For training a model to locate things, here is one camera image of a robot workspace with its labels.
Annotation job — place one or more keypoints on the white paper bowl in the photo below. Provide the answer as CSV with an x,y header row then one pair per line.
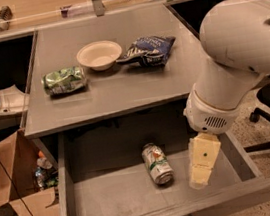
x,y
99,55

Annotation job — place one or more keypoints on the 7up soda can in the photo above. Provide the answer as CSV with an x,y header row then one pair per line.
x,y
156,164

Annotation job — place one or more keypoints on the green chip bag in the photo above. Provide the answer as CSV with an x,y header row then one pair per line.
x,y
64,81

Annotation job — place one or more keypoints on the bottles in cardboard box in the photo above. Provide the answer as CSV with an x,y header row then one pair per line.
x,y
45,174

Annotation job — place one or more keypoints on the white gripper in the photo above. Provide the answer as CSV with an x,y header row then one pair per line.
x,y
208,114

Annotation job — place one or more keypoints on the grey bracket left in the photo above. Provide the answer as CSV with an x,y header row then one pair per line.
x,y
12,100

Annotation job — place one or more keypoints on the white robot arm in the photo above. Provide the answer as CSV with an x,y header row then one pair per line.
x,y
235,34

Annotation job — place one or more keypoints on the brown cardboard box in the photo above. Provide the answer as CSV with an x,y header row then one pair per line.
x,y
18,158

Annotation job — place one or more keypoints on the blue chip bag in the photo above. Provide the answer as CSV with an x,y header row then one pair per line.
x,y
148,51

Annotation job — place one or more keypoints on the grey counter cabinet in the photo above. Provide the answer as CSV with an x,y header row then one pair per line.
x,y
120,89

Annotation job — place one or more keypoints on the grey open drawer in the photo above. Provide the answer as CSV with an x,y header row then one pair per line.
x,y
102,172

